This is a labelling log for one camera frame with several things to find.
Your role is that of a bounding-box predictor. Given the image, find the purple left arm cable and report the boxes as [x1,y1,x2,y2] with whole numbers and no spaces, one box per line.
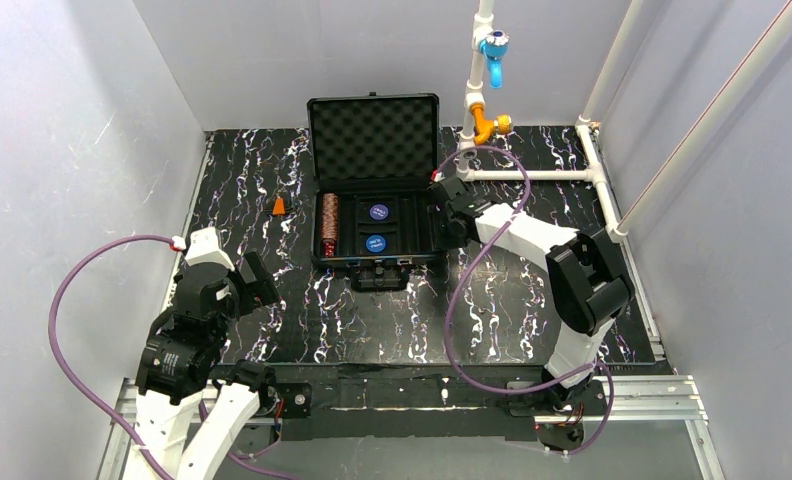
[48,235,298,480]

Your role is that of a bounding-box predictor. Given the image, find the orange black small clip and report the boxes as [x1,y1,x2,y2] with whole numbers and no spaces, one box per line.
[265,195,296,217]

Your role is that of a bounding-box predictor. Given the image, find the orange black chip roll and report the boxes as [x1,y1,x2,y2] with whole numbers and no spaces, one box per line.
[322,193,339,221]

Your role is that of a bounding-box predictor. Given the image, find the purple small blind button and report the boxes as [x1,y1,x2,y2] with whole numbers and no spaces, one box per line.
[368,203,390,222]

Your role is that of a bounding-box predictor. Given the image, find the orange black chip stack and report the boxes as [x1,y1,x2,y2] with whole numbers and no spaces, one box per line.
[321,216,339,244]

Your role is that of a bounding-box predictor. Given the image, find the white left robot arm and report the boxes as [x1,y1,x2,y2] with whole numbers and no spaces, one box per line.
[123,227,283,479]

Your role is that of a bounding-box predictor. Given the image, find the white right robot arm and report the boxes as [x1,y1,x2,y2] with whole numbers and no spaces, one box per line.
[429,177,635,395]

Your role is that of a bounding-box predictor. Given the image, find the black poker set case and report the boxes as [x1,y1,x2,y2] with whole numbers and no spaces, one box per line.
[306,93,446,292]

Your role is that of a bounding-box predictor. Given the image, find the white pvc pipe frame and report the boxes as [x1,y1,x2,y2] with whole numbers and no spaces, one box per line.
[454,0,792,244]

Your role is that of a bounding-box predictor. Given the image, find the blue valve handle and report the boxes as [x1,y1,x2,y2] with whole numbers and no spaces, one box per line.
[479,30,510,89]

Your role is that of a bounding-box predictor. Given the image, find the blue small blind button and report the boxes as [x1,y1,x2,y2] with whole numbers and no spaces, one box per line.
[365,234,388,254]

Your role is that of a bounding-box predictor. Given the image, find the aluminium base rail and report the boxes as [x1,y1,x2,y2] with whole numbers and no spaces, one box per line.
[97,374,725,480]

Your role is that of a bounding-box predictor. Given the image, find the orange brass valve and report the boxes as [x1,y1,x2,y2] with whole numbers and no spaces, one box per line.
[469,102,513,145]

